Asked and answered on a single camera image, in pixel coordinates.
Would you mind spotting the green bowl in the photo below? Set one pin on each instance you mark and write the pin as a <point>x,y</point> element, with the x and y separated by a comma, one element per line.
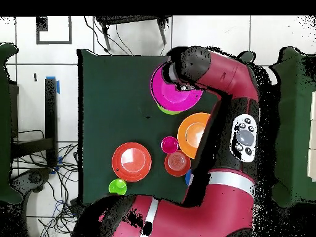
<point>170,112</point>

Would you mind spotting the pink bowl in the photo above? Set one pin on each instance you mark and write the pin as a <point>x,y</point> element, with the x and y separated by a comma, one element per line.
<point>172,98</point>

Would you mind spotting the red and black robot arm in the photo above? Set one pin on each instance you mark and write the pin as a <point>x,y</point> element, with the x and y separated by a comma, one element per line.
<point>217,209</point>

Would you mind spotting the magenta red cup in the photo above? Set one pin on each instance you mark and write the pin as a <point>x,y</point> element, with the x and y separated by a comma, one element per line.
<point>169,145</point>

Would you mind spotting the large yellow-orange bowl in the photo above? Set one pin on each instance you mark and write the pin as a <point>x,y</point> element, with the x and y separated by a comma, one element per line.
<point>190,133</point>

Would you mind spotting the small orange-red bowl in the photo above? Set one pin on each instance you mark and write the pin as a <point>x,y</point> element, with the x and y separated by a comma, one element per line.
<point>177,163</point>

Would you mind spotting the wide orange-red bowl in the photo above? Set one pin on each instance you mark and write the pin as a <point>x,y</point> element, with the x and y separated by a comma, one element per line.
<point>131,161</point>

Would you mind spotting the blue bowl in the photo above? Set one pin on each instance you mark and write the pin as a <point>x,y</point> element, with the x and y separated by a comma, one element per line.
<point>188,177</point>

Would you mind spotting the dark green tablecloth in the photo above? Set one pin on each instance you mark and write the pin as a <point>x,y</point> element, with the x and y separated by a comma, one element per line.
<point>111,98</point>

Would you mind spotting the green cup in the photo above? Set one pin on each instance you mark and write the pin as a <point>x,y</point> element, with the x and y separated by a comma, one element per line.
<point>117,187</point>

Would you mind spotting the blue tape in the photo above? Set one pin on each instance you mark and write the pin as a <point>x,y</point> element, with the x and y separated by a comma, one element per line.
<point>58,87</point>

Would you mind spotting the black metal bar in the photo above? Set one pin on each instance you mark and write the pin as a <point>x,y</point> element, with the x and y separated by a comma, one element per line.
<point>50,111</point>

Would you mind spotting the black metal stand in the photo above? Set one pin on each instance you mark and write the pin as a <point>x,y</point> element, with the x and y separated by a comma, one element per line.
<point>128,19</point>

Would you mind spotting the green cloth side table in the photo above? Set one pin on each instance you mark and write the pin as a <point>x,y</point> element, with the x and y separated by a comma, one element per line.
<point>293,123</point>
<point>5,123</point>

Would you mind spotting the white boxes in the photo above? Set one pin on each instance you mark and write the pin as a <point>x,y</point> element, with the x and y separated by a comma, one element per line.
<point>313,135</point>

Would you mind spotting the black square floor frame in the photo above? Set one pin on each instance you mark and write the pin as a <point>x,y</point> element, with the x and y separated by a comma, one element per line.
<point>42,23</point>

